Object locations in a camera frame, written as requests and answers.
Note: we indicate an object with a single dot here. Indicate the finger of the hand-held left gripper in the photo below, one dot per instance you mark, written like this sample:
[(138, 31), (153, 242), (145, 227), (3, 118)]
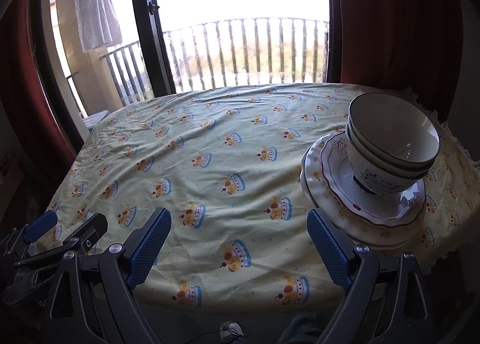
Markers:
[(92, 226), (39, 227)]

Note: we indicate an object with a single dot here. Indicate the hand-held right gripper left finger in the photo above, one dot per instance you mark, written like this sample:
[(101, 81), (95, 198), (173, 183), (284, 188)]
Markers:
[(150, 250)]

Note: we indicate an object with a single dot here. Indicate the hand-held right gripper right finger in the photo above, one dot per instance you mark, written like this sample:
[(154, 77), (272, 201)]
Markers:
[(330, 250)]

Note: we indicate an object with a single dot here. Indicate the large white beaded-rim plate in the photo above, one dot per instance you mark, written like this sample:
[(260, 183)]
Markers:
[(378, 243)]

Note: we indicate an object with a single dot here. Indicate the small dark-rimmed floral plate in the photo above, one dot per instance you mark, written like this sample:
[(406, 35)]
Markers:
[(337, 179)]

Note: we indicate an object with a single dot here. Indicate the white floral ceramic bowl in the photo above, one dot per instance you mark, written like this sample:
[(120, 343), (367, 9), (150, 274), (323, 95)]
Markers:
[(371, 175), (408, 170), (393, 126)]

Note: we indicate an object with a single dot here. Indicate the scalloped yellow-flower plate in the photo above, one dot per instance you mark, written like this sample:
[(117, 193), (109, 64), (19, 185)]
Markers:
[(313, 164)]

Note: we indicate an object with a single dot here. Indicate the person's grey trouser leg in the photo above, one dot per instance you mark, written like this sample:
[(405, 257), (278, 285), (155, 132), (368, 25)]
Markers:
[(300, 331)]

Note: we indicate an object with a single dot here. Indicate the white air conditioner unit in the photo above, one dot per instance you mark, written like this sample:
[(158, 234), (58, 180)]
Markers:
[(93, 122)]

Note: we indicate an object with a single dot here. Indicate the small white object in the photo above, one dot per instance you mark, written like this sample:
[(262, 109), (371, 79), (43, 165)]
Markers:
[(231, 331)]

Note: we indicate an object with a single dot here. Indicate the yellow printed tablecloth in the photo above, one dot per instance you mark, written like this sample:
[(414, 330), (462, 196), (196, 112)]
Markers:
[(225, 149)]

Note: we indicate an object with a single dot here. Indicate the red curtain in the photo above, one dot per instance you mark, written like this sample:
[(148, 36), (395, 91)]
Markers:
[(393, 28), (26, 85)]

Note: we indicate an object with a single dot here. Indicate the white hanging towel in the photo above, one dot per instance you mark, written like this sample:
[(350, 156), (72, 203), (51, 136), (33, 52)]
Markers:
[(97, 2)]

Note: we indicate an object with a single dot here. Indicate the balcony railing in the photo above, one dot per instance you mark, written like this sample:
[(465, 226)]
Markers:
[(262, 18)]

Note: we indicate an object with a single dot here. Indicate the black window frame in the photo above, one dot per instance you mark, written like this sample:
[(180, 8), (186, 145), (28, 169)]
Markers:
[(144, 40)]

